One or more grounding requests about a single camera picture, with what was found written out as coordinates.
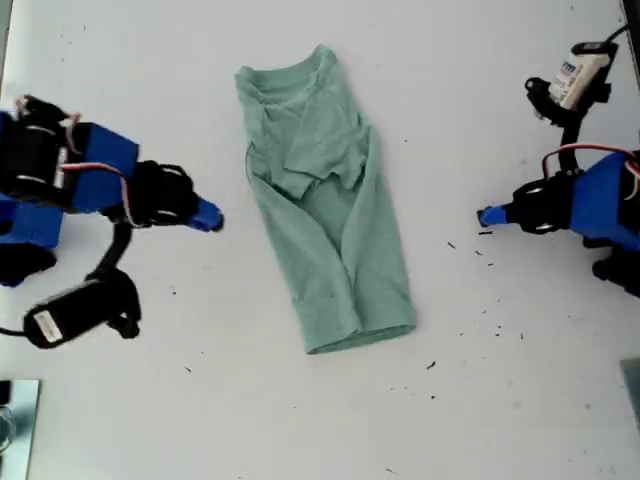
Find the green t-shirt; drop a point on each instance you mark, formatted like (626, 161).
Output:
(325, 225)

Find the black clamp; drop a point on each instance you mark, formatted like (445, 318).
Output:
(4, 392)

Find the black camera stalk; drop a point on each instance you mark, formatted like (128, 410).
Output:
(572, 140)
(112, 250)

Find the white camera box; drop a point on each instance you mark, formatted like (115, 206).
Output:
(580, 75)

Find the black camera box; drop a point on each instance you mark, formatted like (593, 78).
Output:
(70, 312)

